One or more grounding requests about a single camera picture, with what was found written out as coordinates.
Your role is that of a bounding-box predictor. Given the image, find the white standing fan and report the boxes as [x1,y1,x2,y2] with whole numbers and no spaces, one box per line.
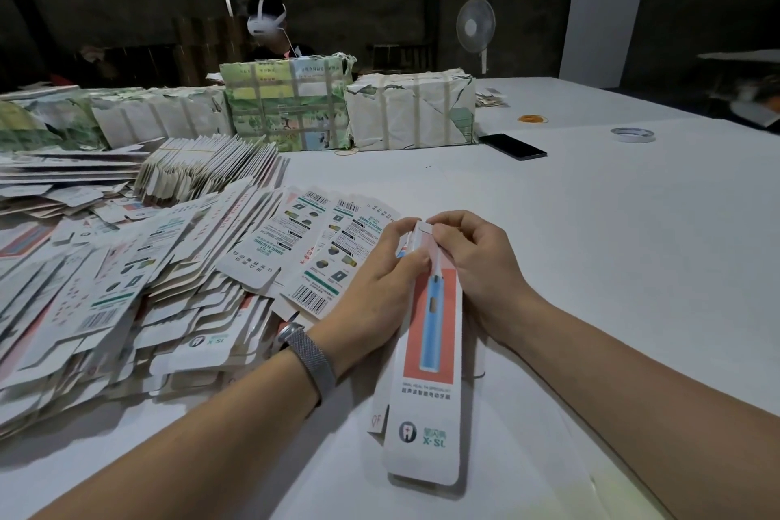
[456,0,499,76]

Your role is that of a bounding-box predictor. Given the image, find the person's left forearm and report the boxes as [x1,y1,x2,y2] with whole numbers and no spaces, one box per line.
[37,349,322,520]

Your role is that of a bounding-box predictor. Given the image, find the green printed wrapped bundle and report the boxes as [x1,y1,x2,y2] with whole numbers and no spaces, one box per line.
[219,53,358,153]

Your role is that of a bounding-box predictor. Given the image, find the pile of cartons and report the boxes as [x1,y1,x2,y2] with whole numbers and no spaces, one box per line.
[0,141,404,436]

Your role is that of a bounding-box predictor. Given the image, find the dark wooden chair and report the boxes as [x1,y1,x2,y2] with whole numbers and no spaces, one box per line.
[366,41,434,74]

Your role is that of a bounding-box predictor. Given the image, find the person's right forearm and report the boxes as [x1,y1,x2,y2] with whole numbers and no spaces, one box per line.
[512,294,780,520]

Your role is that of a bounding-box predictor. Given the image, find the white board panel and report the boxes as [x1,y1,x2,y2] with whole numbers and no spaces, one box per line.
[558,0,657,89]

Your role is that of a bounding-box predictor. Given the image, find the row of white wrapped bundles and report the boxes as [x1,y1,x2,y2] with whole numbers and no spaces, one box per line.
[0,83,233,152]

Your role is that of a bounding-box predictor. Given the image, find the white head-mounted camera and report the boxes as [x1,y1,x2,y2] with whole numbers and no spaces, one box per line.
[225,0,290,40]

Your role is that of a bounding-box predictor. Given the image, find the white strapped wrapped bundle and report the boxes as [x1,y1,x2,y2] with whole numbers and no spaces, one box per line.
[344,68,479,152]

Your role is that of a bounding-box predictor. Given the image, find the fanned stack of white cartons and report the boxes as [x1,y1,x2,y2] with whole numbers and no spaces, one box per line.
[132,133,288,204]

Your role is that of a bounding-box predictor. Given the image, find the white tape roll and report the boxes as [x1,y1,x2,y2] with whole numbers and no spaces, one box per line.
[610,124,656,145]

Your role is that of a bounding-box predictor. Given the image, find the person's left hand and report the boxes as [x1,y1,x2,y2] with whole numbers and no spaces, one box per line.
[305,217,431,376]

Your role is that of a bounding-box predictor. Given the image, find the person's right hand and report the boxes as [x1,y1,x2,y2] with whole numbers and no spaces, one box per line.
[427,210,546,345]

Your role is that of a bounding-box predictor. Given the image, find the black smartphone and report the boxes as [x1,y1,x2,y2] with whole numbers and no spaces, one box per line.
[478,132,548,162]

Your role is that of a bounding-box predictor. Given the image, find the toothbrush carton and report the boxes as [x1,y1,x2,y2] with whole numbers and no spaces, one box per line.
[369,219,467,488]

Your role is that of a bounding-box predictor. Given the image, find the cluttered side table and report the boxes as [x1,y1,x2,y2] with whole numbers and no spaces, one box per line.
[697,48,780,131]

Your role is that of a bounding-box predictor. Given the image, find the grey band wristwatch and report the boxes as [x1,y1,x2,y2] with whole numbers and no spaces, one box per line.
[271,321,339,405]

